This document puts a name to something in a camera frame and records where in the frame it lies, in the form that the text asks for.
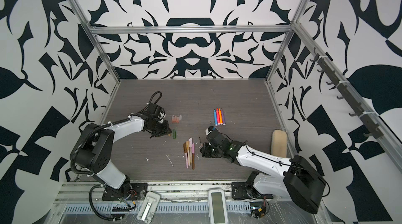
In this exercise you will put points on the white grey remote device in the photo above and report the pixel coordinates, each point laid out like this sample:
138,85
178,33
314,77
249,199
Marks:
148,207

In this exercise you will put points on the red pink marker pen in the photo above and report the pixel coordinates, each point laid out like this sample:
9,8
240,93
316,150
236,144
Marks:
217,116

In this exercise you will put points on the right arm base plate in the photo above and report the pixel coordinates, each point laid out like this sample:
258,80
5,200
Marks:
243,191

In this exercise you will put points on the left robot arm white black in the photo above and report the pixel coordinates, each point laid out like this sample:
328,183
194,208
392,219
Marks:
91,155

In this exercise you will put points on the orange marker pen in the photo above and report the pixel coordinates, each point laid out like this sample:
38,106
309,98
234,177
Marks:
220,116

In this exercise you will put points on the gold tan marker pen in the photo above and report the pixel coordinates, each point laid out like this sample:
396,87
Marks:
188,153

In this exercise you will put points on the white handheld display device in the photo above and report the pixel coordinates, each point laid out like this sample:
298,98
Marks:
217,206

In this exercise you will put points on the purple marker pen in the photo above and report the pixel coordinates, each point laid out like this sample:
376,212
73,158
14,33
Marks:
223,116

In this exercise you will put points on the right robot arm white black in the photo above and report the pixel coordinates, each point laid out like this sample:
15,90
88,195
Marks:
292,178

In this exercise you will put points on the dark brown marker pen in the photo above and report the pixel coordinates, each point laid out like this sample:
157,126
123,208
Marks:
185,149

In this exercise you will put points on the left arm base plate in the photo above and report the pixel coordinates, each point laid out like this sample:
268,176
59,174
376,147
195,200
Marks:
130,192

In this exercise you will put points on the blue marker pen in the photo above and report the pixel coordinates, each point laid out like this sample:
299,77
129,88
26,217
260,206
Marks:
215,118

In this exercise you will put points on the small green led circuit board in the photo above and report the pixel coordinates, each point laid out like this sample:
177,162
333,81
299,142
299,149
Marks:
259,209

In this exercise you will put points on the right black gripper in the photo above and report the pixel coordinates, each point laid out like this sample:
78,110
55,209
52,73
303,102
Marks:
205,153

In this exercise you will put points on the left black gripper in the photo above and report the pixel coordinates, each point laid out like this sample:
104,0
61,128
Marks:
166,131

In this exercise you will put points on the beige whiteboard eraser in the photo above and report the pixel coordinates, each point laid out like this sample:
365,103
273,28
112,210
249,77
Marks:
279,143

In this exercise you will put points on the light pink marker pen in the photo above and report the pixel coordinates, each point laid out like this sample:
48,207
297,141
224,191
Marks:
190,142

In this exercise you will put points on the aluminium frame front rail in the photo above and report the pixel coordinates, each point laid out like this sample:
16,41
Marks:
170,191

